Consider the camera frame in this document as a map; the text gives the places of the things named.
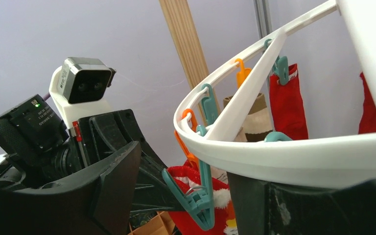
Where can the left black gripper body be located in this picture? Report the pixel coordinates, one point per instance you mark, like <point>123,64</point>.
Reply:
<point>101,135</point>

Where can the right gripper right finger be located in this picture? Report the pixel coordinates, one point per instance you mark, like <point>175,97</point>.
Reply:
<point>266,208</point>

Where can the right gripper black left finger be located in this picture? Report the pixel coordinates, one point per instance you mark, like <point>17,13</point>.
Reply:
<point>93,201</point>

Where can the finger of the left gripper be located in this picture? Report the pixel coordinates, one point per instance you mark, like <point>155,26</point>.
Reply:
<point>151,192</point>

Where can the red white patterned sock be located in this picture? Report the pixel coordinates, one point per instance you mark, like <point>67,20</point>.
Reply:
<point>225,222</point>

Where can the beige brown striped sock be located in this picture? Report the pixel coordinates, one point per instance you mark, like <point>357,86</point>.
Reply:
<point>257,125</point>

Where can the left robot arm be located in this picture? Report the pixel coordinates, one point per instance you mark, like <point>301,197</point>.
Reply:
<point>39,144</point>

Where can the wooden hanger stand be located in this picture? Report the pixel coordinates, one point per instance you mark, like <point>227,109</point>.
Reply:
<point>180,23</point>

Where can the wooden compartment tray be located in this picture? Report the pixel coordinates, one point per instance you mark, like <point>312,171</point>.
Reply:
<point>148,224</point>

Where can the teal clothes peg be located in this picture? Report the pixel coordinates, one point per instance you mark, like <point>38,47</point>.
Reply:
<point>281,70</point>
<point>209,105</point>
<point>197,201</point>

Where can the orange clothes peg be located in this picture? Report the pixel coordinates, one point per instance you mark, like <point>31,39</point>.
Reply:
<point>192,160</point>
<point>243,73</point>

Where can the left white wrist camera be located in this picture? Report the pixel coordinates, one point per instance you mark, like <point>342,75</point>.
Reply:
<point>78,86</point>

